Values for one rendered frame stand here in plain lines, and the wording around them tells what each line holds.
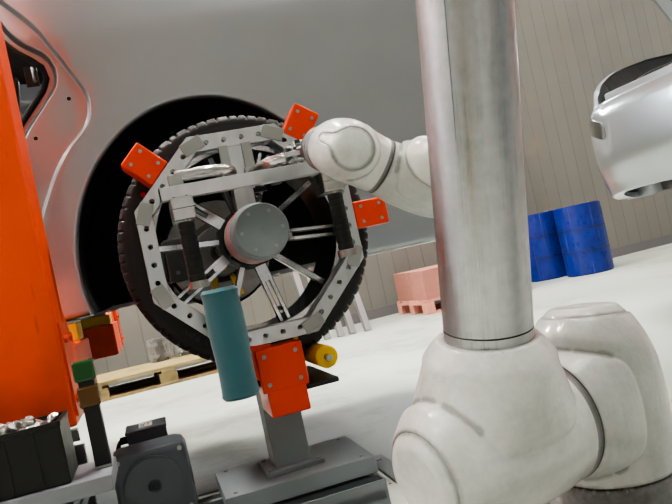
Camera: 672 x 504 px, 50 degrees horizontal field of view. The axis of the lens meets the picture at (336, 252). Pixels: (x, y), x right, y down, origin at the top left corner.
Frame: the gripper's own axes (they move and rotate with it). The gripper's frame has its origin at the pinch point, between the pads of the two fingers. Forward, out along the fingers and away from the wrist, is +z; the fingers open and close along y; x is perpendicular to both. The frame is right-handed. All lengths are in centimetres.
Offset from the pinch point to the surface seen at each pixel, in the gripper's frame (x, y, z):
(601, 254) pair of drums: 228, -422, 540
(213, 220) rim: 15.1, 19.7, 34.9
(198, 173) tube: 0.7, 22.1, 7.9
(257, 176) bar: 4.5, 9.6, 7.4
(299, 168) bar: 5.1, -0.2, 7.7
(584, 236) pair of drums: 205, -409, 547
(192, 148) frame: -4.3, 20.6, 28.0
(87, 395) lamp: 35, 55, -14
